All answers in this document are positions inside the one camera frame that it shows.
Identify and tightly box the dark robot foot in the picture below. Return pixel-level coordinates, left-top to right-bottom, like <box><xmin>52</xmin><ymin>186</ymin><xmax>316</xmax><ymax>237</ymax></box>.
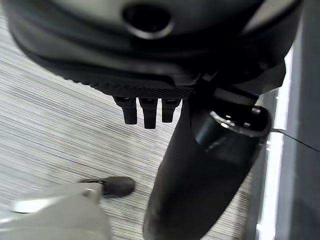
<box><xmin>83</xmin><ymin>176</ymin><xmax>136</xmax><ymax>199</ymax></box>

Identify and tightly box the silver robot leg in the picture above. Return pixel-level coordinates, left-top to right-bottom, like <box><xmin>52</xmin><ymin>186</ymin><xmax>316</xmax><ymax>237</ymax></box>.
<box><xmin>0</xmin><ymin>182</ymin><xmax>112</xmax><ymax>240</ymax></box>

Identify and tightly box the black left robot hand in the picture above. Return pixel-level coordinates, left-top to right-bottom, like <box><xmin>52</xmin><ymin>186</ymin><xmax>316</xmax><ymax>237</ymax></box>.
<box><xmin>0</xmin><ymin>0</ymin><xmax>305</xmax><ymax>240</ymax></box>

